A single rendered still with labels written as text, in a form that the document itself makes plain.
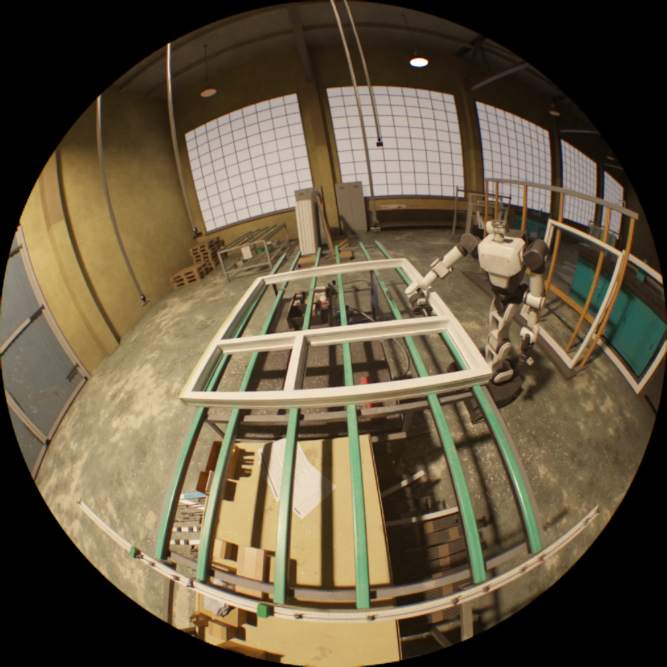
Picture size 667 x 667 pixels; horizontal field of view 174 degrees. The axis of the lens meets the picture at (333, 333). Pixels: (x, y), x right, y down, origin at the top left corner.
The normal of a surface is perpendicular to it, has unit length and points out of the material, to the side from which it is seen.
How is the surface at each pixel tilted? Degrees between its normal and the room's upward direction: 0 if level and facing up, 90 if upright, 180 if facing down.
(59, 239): 90
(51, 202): 90
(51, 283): 90
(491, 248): 64
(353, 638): 0
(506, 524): 0
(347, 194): 90
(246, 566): 0
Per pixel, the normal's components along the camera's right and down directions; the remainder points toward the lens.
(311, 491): -0.14, -0.79
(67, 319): 0.99, -0.12
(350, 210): 0.01, 0.59
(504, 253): -0.89, -0.06
